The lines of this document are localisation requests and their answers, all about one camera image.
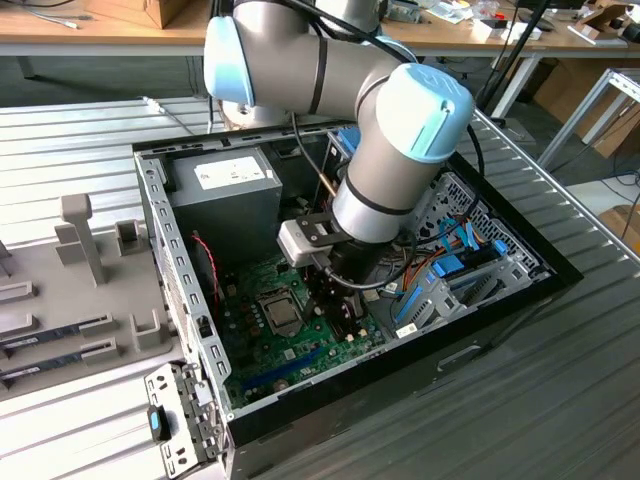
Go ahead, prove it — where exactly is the aluminium profile frame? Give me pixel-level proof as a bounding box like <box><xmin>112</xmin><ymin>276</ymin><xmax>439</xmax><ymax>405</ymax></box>
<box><xmin>537</xmin><ymin>67</ymin><xmax>640</xmax><ymax>171</ymax></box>

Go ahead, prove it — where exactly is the black case fan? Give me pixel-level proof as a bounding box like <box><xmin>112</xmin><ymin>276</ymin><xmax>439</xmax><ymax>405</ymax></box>
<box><xmin>189</xmin><ymin>229</ymin><xmax>224</xmax><ymax>306</ymax></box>

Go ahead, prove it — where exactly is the black tripod stand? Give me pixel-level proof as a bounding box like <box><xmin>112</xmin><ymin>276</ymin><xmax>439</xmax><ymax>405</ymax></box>
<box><xmin>472</xmin><ymin>0</ymin><xmax>556</xmax><ymax>124</ymax></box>

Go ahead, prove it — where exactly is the black open PC case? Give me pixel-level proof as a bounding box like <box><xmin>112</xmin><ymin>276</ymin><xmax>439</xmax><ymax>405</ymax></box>
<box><xmin>132</xmin><ymin>117</ymin><xmax>586</xmax><ymax>480</ymax></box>

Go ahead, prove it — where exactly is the wooden desk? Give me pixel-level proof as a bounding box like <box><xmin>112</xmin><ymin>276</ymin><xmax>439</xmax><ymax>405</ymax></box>
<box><xmin>0</xmin><ymin>0</ymin><xmax>640</xmax><ymax>61</ymax></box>

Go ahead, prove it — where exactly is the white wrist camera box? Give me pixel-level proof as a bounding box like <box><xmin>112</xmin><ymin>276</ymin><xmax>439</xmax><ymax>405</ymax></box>
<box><xmin>277</xmin><ymin>219</ymin><xmax>321</xmax><ymax>266</ymax></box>

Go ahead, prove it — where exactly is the grey metal disk bay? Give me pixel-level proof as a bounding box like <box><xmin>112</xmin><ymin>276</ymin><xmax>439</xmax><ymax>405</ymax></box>
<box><xmin>392</xmin><ymin>259</ymin><xmax>551</xmax><ymax>341</ymax></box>

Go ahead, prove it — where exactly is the small brown cardboard box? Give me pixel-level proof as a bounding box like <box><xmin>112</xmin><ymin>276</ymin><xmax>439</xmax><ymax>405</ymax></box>
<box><xmin>142</xmin><ymin>0</ymin><xmax>189</xmax><ymax>29</ymax></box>

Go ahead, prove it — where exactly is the red twisted wire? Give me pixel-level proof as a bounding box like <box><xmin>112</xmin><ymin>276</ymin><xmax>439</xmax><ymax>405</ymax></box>
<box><xmin>191</xmin><ymin>231</ymin><xmax>222</xmax><ymax>302</ymax></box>

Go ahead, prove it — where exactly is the green motherboard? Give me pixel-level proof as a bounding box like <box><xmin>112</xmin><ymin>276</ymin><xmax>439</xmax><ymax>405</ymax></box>
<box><xmin>217</xmin><ymin>244</ymin><xmax>389</xmax><ymax>401</ymax></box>

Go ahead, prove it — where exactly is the grey cable with white plug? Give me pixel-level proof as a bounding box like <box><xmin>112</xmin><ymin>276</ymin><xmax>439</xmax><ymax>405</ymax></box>
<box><xmin>141</xmin><ymin>95</ymin><xmax>214</xmax><ymax>135</ymax></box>

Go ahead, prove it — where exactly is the grey plastic parts rack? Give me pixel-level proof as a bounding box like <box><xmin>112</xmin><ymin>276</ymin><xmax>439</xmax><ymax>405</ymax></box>
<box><xmin>0</xmin><ymin>192</ymin><xmax>176</xmax><ymax>401</ymax></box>

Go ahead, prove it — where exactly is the hard disk in blue carrier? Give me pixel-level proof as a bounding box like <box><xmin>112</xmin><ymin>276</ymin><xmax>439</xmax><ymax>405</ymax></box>
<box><xmin>429</xmin><ymin>239</ymin><xmax>507</xmax><ymax>279</ymax></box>

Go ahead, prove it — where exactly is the orange wire bundle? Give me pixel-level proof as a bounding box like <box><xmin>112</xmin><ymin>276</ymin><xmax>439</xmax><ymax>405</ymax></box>
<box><xmin>394</xmin><ymin>252</ymin><xmax>441</xmax><ymax>301</ymax></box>

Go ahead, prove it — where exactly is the large brown cardboard box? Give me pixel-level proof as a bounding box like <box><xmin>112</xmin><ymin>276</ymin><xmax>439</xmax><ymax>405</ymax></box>
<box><xmin>532</xmin><ymin>59</ymin><xmax>640</xmax><ymax>159</ymax></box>

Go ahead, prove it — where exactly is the blue expansion slot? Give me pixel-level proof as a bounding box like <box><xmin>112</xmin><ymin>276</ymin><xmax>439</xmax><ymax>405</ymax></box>
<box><xmin>241</xmin><ymin>347</ymin><xmax>322</xmax><ymax>395</ymax></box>

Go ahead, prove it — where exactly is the dark RAM stick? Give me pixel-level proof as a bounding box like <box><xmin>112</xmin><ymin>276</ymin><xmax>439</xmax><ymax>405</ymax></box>
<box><xmin>0</xmin><ymin>347</ymin><xmax>121</xmax><ymax>382</ymax></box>
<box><xmin>0</xmin><ymin>319</ymin><xmax>116</xmax><ymax>347</ymax></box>

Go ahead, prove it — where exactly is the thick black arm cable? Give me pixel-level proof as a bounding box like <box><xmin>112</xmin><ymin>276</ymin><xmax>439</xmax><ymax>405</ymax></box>
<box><xmin>279</xmin><ymin>0</ymin><xmax>486</xmax><ymax>294</ymax></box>

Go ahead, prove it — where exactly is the black camera bracket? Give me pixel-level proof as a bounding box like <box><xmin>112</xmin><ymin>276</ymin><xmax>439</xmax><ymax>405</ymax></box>
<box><xmin>294</xmin><ymin>213</ymin><xmax>335</xmax><ymax>249</ymax></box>

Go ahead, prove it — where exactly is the grey power supply unit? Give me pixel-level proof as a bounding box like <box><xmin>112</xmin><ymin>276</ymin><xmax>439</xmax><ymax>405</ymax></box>
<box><xmin>168</xmin><ymin>147</ymin><xmax>285</xmax><ymax>251</ymax></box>

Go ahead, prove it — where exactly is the grey hinged slot bracket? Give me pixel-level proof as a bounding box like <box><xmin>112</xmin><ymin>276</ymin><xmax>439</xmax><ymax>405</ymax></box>
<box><xmin>143</xmin><ymin>362</ymin><xmax>234</xmax><ymax>476</ymax></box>

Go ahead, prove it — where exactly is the black latch with blue tab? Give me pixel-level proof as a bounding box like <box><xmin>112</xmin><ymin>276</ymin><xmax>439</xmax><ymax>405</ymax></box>
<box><xmin>146</xmin><ymin>405</ymin><xmax>171</xmax><ymax>442</ymax></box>

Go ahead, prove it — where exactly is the looped blue wire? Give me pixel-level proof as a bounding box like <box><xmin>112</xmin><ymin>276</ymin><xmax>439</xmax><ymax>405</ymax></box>
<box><xmin>438</xmin><ymin>217</ymin><xmax>485</xmax><ymax>252</ymax></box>

